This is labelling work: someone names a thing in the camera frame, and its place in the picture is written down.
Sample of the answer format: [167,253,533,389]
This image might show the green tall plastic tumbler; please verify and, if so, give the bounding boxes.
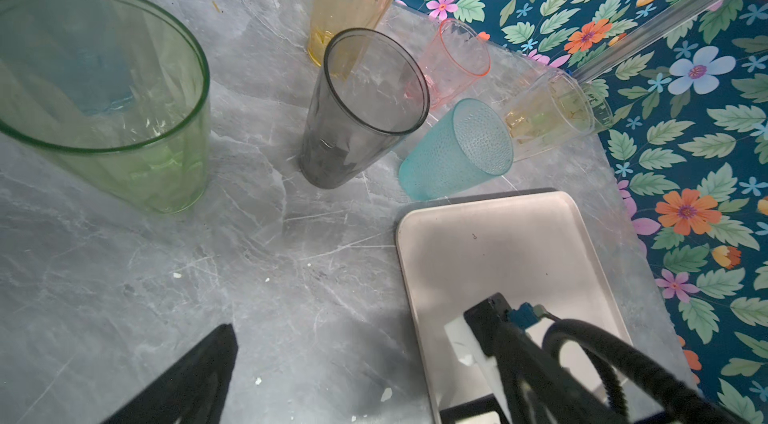
[1,0,210,214]

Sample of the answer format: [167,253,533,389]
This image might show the beige plastic tray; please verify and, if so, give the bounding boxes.
[396,191,631,422]

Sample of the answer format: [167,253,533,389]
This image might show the amber short plastic cup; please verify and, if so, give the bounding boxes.
[502,70,613,161]

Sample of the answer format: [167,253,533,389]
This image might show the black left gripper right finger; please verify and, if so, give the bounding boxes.
[463,293,627,423]

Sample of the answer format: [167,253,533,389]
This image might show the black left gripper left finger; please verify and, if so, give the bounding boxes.
[105,324,238,424]

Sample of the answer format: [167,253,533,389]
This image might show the teal textured plastic cup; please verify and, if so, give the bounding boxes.
[398,98,514,201]

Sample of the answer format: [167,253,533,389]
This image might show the grey smoked plastic tumbler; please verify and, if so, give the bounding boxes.
[299,28,430,189]

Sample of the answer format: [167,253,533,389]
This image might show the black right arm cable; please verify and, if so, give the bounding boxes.
[507,302,751,424]

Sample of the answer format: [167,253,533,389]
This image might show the aluminium frame corner post right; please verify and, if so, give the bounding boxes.
[573,0,720,82]

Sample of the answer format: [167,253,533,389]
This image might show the pink short plastic cup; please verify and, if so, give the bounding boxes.
[417,18,491,110]

